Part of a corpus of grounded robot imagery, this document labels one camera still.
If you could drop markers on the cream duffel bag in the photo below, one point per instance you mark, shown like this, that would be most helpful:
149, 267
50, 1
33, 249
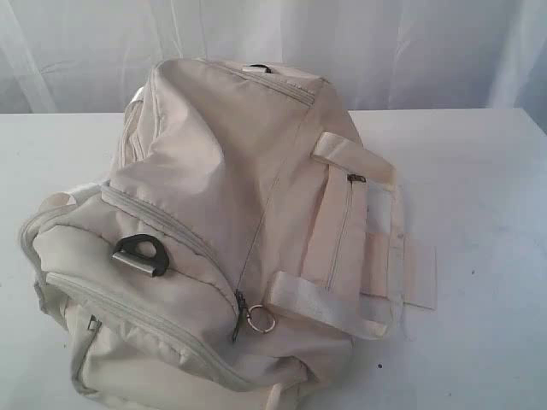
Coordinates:
243, 241

